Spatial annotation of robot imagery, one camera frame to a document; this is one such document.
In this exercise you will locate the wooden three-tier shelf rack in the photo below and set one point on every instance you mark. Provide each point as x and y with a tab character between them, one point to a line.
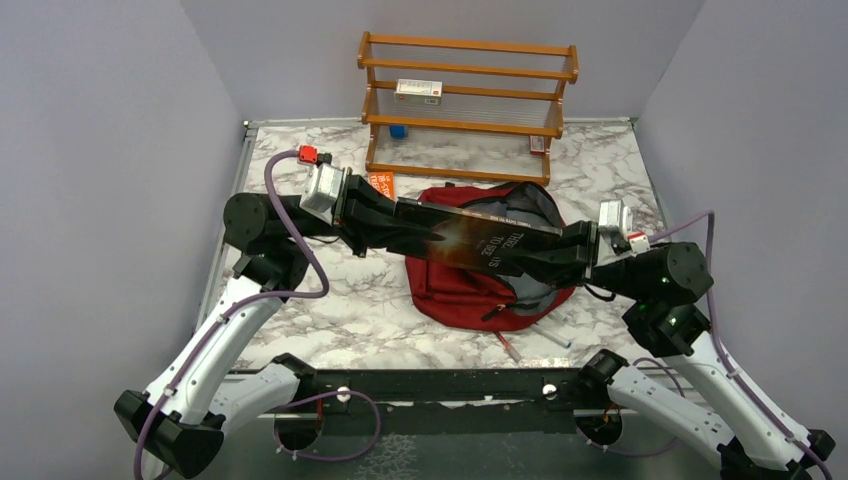
491	88

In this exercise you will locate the orange green children's book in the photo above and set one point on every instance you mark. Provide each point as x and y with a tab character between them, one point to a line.
384	183

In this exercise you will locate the red student backpack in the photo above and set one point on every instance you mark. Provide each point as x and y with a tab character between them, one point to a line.
470	300

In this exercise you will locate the red pen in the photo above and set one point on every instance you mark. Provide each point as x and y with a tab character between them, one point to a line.
509	348

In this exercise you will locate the small blue cube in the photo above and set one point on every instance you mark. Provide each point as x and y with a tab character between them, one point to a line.
398	131

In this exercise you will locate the clear pen blue cap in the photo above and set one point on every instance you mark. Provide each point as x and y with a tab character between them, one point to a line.
552	336

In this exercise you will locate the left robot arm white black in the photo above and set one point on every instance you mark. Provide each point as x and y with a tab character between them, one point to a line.
183	416

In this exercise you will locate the dark book three days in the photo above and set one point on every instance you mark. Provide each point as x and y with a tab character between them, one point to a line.
472	237

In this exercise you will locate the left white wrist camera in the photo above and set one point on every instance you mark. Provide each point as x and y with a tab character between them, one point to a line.
324	183

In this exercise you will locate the small red white box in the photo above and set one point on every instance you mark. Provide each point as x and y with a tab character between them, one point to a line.
537	145

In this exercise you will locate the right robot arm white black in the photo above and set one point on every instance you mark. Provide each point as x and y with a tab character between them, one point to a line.
736	425

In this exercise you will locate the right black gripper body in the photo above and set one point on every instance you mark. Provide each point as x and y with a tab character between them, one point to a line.
586	236

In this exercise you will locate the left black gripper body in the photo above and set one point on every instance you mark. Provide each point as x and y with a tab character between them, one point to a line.
345	208

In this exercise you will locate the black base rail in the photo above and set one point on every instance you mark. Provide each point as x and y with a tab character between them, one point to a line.
441	401

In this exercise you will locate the white box on shelf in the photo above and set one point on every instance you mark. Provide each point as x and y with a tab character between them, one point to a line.
418	92

